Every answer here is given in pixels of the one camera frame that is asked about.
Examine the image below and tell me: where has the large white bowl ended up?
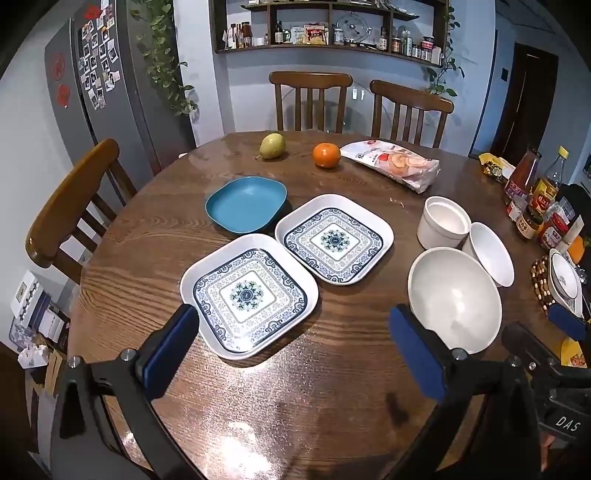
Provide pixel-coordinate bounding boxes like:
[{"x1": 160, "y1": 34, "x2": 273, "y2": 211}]
[{"x1": 408, "y1": 247, "x2": 502, "y2": 354}]

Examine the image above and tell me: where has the medium white bowl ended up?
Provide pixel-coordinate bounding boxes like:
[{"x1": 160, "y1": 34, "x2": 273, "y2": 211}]
[{"x1": 462, "y1": 222, "x2": 515, "y2": 288}]

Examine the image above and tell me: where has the patterned square plate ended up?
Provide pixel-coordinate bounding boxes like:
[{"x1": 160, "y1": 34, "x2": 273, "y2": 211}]
[
  {"x1": 179, "y1": 234, "x2": 320, "y2": 361},
  {"x1": 274, "y1": 194, "x2": 394, "y2": 286}
]

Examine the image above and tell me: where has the blue square plate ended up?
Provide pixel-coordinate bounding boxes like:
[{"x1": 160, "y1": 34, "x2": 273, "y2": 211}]
[{"x1": 205, "y1": 176, "x2": 287, "y2": 235}]

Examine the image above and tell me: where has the yellow chips bag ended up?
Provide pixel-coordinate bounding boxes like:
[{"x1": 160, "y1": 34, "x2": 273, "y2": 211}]
[{"x1": 560, "y1": 338, "x2": 587, "y2": 368}]

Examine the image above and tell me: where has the patterned square dish on trivet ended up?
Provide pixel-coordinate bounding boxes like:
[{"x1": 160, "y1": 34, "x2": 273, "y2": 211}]
[{"x1": 548, "y1": 249, "x2": 584, "y2": 319}]

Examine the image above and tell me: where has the white bowl with flower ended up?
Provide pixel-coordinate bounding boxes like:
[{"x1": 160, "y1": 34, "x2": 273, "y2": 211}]
[{"x1": 550, "y1": 252, "x2": 580, "y2": 301}]

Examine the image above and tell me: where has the beaded wooden trivet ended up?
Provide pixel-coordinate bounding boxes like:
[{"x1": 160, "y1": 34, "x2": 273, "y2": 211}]
[{"x1": 530, "y1": 255, "x2": 556, "y2": 315}]

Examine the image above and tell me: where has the orange fruit with leaf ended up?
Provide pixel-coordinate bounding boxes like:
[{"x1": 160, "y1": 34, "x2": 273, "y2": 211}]
[{"x1": 567, "y1": 236, "x2": 585, "y2": 265}]

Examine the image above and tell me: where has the red chili jar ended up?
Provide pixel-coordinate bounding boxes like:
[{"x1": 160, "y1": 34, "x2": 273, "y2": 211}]
[{"x1": 538, "y1": 198, "x2": 575, "y2": 250}]

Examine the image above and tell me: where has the dark sauce jar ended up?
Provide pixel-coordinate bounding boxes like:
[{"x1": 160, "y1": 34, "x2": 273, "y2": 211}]
[{"x1": 516, "y1": 205, "x2": 543, "y2": 240}]

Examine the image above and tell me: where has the white ceramic cup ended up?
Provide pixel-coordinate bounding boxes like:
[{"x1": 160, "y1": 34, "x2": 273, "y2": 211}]
[{"x1": 417, "y1": 196, "x2": 472, "y2": 250}]

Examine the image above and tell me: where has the red sauce bottle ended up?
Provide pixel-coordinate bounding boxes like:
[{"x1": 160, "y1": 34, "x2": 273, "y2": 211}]
[{"x1": 504, "y1": 147, "x2": 541, "y2": 202}]

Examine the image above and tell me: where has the yellow snack packet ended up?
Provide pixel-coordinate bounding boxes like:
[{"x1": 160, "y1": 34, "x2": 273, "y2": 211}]
[{"x1": 478, "y1": 152, "x2": 515, "y2": 185}]

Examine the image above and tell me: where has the wooden chair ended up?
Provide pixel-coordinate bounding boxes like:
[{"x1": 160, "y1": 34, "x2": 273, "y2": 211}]
[
  {"x1": 370, "y1": 80, "x2": 455, "y2": 148},
  {"x1": 269, "y1": 70, "x2": 353, "y2": 134},
  {"x1": 25, "y1": 139, "x2": 137, "y2": 283}
]

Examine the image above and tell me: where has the white snack bag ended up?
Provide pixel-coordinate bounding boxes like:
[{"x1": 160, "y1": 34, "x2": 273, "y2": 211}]
[{"x1": 341, "y1": 139, "x2": 440, "y2": 194}]

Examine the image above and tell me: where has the orange tangerine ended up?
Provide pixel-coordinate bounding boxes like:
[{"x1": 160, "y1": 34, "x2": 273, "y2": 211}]
[{"x1": 312, "y1": 142, "x2": 342, "y2": 169}]

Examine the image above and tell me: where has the green pear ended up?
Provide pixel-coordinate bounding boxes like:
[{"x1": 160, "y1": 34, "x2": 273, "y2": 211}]
[{"x1": 259, "y1": 133, "x2": 286, "y2": 160}]

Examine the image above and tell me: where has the wooden chair back right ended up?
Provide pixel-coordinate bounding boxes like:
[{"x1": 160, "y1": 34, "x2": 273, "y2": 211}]
[{"x1": 370, "y1": 80, "x2": 455, "y2": 148}]

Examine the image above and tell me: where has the green plant on shelf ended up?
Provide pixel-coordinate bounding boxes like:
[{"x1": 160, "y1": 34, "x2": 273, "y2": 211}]
[{"x1": 425, "y1": 1, "x2": 466, "y2": 99}]

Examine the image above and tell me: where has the grey refrigerator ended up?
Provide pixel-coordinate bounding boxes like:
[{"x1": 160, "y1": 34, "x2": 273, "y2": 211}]
[{"x1": 45, "y1": 1, "x2": 195, "y2": 188}]

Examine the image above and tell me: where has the hanging green vine plant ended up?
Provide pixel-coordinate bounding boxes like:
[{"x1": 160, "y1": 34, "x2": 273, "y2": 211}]
[{"x1": 129, "y1": 0, "x2": 197, "y2": 116}]

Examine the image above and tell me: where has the wooden chair back left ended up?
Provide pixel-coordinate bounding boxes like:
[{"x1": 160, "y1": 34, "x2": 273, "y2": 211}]
[{"x1": 269, "y1": 70, "x2": 353, "y2": 134}]

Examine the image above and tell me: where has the wooden wall shelf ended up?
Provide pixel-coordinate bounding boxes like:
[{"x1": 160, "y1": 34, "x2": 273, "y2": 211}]
[{"x1": 208, "y1": 1, "x2": 458, "y2": 67}]

